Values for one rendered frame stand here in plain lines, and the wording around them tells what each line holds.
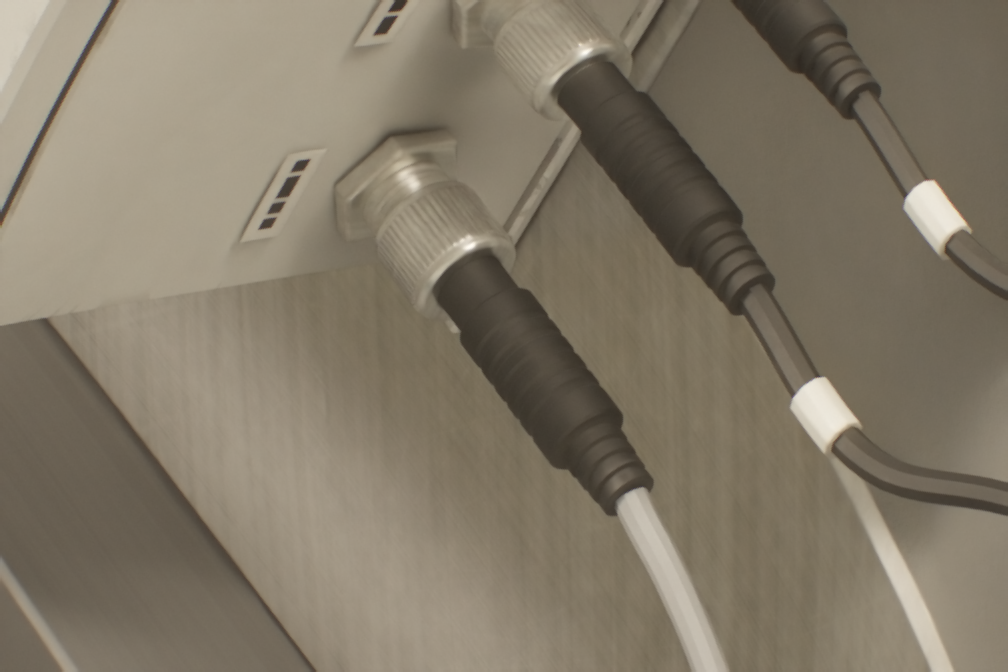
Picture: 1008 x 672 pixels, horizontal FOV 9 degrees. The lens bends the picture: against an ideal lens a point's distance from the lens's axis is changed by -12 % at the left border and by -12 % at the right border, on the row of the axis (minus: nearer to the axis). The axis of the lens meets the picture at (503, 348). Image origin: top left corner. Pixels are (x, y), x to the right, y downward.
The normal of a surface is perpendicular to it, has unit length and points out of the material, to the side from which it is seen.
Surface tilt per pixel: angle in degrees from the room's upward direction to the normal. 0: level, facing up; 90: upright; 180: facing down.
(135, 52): 133
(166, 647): 42
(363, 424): 90
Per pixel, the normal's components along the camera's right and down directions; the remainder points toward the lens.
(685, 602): -0.09, -0.29
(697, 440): -0.74, 0.11
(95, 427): 0.37, -0.77
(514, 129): 0.53, 0.71
